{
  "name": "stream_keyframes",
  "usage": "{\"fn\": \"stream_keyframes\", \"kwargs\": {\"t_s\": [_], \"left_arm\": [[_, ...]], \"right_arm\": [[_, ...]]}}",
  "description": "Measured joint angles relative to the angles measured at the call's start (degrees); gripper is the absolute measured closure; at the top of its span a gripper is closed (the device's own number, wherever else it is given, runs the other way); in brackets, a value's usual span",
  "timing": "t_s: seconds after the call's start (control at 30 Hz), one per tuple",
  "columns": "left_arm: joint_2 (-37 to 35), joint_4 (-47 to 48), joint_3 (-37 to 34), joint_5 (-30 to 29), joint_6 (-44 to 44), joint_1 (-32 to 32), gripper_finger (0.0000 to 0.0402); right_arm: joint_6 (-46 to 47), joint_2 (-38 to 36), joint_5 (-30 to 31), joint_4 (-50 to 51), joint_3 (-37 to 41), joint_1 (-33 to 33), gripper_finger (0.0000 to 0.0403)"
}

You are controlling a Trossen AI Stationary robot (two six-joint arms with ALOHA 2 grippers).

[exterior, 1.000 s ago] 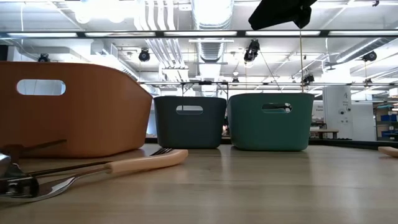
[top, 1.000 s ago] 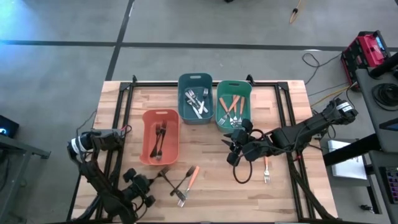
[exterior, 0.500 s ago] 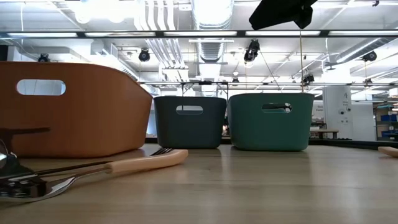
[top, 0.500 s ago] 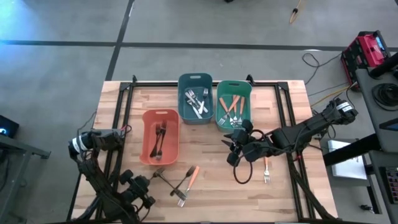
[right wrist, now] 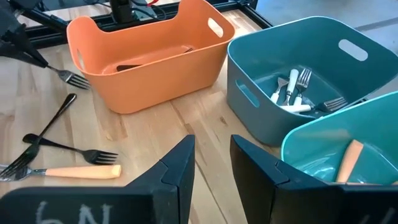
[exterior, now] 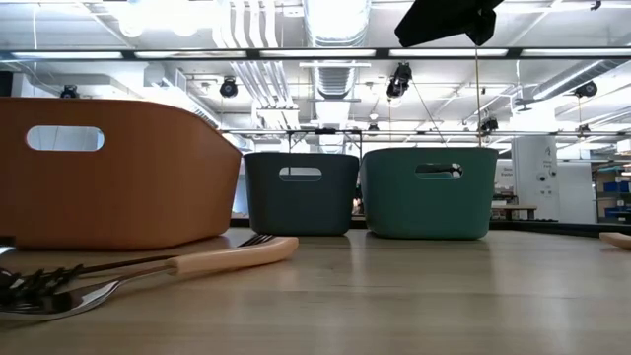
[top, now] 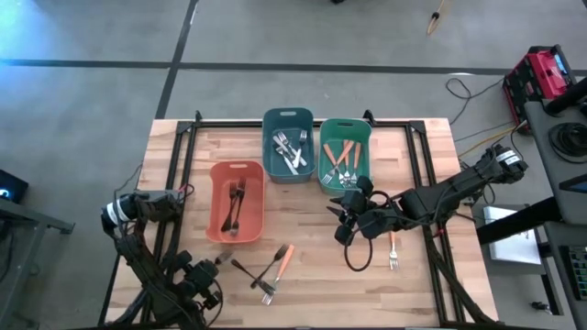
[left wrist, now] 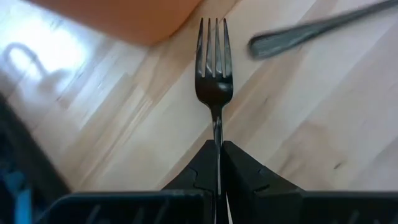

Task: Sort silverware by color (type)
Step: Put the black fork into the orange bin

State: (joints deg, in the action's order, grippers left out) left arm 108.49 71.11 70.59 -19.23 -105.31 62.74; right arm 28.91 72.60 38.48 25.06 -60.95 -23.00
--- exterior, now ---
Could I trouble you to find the thin hanging cord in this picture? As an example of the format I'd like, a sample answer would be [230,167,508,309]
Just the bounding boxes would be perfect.
[473,44,481,148]

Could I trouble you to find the wooden background table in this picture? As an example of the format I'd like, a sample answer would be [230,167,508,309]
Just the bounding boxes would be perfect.
[491,203,538,222]

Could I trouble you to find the silver ribbed air duct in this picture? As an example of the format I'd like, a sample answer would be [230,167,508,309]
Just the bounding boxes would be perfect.
[301,0,372,101]

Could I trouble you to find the metal shelf blue bins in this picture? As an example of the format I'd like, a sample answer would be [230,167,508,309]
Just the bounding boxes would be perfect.
[591,162,631,224]

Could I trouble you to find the black overhead light bar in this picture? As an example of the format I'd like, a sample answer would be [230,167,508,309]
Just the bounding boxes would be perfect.
[0,47,631,61]

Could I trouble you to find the black metal rack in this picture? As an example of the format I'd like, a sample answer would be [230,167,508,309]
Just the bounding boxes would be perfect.
[284,127,365,162]

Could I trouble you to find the black metal table frame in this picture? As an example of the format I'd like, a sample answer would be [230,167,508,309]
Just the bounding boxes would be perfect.
[230,216,631,242]

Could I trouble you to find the white column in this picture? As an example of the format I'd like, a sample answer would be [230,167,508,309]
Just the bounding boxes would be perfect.
[511,136,562,222]

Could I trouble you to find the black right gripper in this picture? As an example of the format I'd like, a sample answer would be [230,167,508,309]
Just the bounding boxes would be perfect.
[393,0,505,48]

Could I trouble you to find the dark teal plastic bin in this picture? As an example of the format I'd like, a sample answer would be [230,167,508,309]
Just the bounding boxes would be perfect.
[244,151,361,237]

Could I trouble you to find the orange plastic bin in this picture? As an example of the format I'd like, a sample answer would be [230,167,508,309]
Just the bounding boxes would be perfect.
[0,97,245,251]

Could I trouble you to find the grey round air duct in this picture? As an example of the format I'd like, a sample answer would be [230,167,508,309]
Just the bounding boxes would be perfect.
[530,58,631,103]

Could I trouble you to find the orange-handled silver fork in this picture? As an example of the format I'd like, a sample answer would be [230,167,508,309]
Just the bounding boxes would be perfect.
[0,235,301,321]
[598,231,631,250]

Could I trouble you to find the pile of dark forks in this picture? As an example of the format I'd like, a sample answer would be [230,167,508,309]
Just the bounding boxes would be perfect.
[78,234,275,273]

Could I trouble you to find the green plastic bin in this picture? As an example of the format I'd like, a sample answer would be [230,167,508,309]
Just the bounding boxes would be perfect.
[359,146,500,242]

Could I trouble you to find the white ceiling pipes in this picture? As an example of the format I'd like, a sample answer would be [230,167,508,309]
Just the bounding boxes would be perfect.
[211,0,300,109]

